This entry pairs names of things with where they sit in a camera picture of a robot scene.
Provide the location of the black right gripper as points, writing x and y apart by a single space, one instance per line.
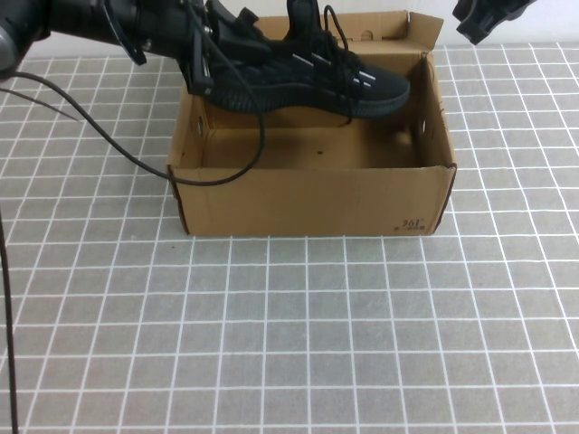
497 8

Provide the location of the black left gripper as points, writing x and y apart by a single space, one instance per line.
172 27

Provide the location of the brown cardboard shoe box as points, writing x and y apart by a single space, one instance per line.
316 203

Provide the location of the grey white grid tablecloth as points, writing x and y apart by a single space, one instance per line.
316 339

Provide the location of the black knit sneaker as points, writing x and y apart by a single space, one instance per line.
384 90

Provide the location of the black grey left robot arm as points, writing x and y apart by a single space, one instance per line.
68 18

